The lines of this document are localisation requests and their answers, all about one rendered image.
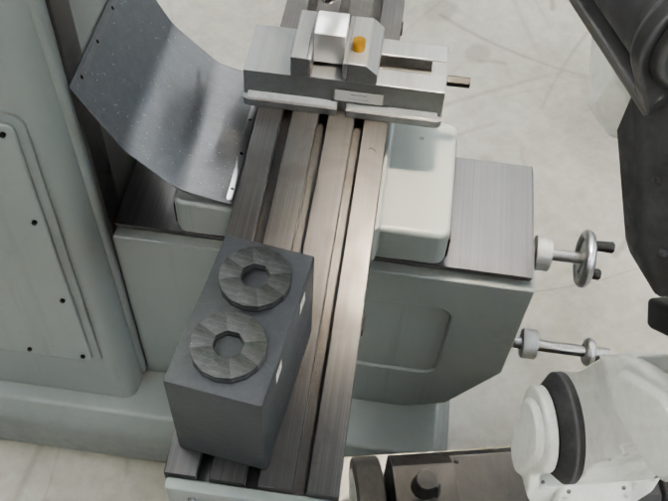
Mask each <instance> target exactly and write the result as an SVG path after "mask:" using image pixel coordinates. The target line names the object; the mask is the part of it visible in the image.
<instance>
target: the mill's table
mask: <svg viewBox="0 0 668 501"><path fill-rule="evenodd" d="M404 8H405V0H338V1H335V2H333V3H331V4H325V3H323V2H322V1H320V0H287V1H286V4H285V8H284V12H283V16H282V20H281V24H280V27H283V28H291V29H297V27H298V23H299V19H300V15H301V11H302V10H308V11H316V12H319V11H327V12H336V13H344V14H350V22H351V17H352V16H354V17H365V18H374V19H375V20H377V21H378V22H379V23H380V24H381V25H382V26H383V27H385V33H384V39H389V40H397V41H399V40H400V37H401V35H402V33H403V25H404V21H403V15H404ZM388 127H389V123H388V122H384V121H376V120H368V119H360V118H352V117H346V111H345V110H344V109H339V110H337V112H336V116H335V115H327V114H319V113H311V112H303V111H295V110H287V109H279V108H271V107H263V106H260V107H259V108H258V112H257V115H256V119H255V123H254V127H253V131H252V135H251V138H250V145H249V149H248V153H247V157H246V160H245V164H244V168H243V172H242V176H241V179H240V183H239V187H238V190H237V194H236V198H235V201H234V205H233V209H232V213H231V217H230V221H229V224H228V228H227V232H226V236H231V237H235V238H239V239H244V240H248V241H252V242H256V243H260V244H264V245H268V246H273V247H277V248H281V249H285V250H289V251H297V252H301V253H305V254H309V255H312V256H314V279H313V304H312V330H311V335H310V338H309V341H308V344H307V347H306V350H305V353H304V356H303V359H302V362H301V365H300V368H299V371H298V374H297V377H296V380H295V383H294V386H293V389H292V393H291V396H290V399H289V402H288V405H287V408H286V411H285V414H284V417H283V420H282V423H281V426H280V429H279V432H278V435H277V438H276V441H275V444H274V447H273V450H272V453H271V456H270V460H269V463H268V466H267V468H266V469H260V468H256V467H252V466H249V465H245V464H241V463H238V462H234V461H230V460H227V459H223V458H220V457H217V456H213V455H209V454H206V453H202V452H198V451H195V450H191V449H188V448H184V447H181V446H180V445H179V441H178V437H177V433H176V429H175V430H174V434H173V438H172V442H171V445H170V449H169V453H168V457H167V461H166V465H165V468H164V475H165V478H166V483H165V490H166V493H167V496H168V499H169V501H339V494H340V487H341V479H342V472H343V464H344V457H345V449H346V441H347V434H348V426H349V419H350V411H351V405H352V397H353V390H354V382H355V375H356V367H357V360H358V352H359V345H360V337H361V336H363V329H364V321H365V317H364V316H363V314H364V307H365V299H366V292H367V284H368V277H369V269H370V262H371V254H372V247H373V239H374V232H375V224H376V218H377V210H378V202H379V195H380V187H381V180H382V172H383V165H384V157H385V150H386V142H387V135H388Z"/></svg>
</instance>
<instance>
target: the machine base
mask: <svg viewBox="0 0 668 501"><path fill-rule="evenodd" d="M165 375H166V373H164V372H157V371H150V370H146V372H145V373H143V375H142V379H141V382H140V385H139V389H138V391H137V392H136V393H135V394H134V395H133V396H131V397H128V398H120V397H113V396H106V395H99V394H92V393H85V392H78V391H71V390H64V389H56V388H49V387H42V386H35V385H28V384H21V383H14V382H7V381H0V439H7V440H14V441H21V442H28V443H35V444H41V445H47V446H54V447H61V448H68V449H75V450H82V451H89V452H96V453H103V454H110V455H117V456H124V457H131V458H138V459H145V460H152V461H159V462H166V461H167V457H168V453H169V449H170V445H171V442H172V438H173V434H174V430H175V425H174V421H173V418H172V414H171V410H170V406H169V402H168V399H167V395H166V391H165V387H164V383H163V379H164V377H165ZM449 405H450V400H449V401H447V402H445V403H438V404H426V405H414V406H400V405H393V404H386V403H379V402H372V401H364V400H357V399H352V405H351V411H350V419H349V426H348V434H347V441H346V449H345V457H348V456H364V455H380V454H395V453H412V452H428V451H444V450H447V439H448V422H449Z"/></svg>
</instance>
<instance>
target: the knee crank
mask: <svg viewBox="0 0 668 501"><path fill-rule="evenodd" d="M512 346H513V348H518V355H519V357H520V358H524V359H531V360H534V359H535V358H536V357H537V354H538V351H540V352H547V353H555V354H562V355H569V356H577V357H581V361H582V363H583V364H584V365H585V366H588V365H590V364H591V363H593V362H595V361H597V360H599V359H600V357H599V355H610V349H607V348H599V347H596V343H595V341H594V340H593V339H592V338H586V339H584V341H583V344H582V345H578V344H570V343H563V342H556V341H548V340H541V339H539V332H538V330H534V329H527V328H523V329H522V330H521V333H520V337H518V336H516V338H515V340H514V343H513V345H512Z"/></svg>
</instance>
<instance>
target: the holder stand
mask: <svg viewBox="0 0 668 501"><path fill-rule="evenodd" d="M313 279H314V256H312V255H309V254H305V253H301V252H297V251H292V250H285V249H281V248H277V247H273V246H268V245H264V244H260V243H256V242H252V241H248V240H244V239H239V238H235V237H231V236H225V238H224V240H223V243H222V245H221V247H220V250H219V252H218V254H217V257H216V259H215V261H214V264H213V266H212V268H211V271H210V273H209V275H208V277H207V280H206V282H205V284H204V287H203V289H202V291H201V294H200V296H199V298H198V301H197V303H196V305H195V308H194V310H193V312H192V315H191V317H190V319H189V322H188V324H187V326H186V328H185V331H184V333H183V335H182V338H181V340H180V342H179V345H178V347H177V349H176V352H175V354H174V356H173V359H172V361H171V363H170V366H169V368H168V370H167V373H166V375H165V377H164V379H163V383H164V387H165V391H166V395H167V399H168V402H169V406H170V410H171V414H172V418H173V421H174V425H175V429H176V433H177V437H178V441H179V445H180V446H181V447H184V448H188V449H191V450H195V451H198V452H202V453H206V454H209V455H213V456H217V457H220V458H223V459H227V460H230V461H234V462H238V463H241V464H245V465H249V466H252V467H256V468H260V469H266V468H267V466H268V463H269V460H270V456H271V453H272V450H273V447H274V444H275V441H276V438H277V435H278V432H279V429H280V426H281V423H282V420H283V417H284V414H285V411H286V408H287V405H288V402H289V399H290V396H291V393H292V389H293V386H294V383H295V380H296V377H297V374H298V371H299V368H300V365H301V362H302V359H303V356H304V353H305V350H306V347H307V344H308V341H309V338H310V335H311V330H312V304H313Z"/></svg>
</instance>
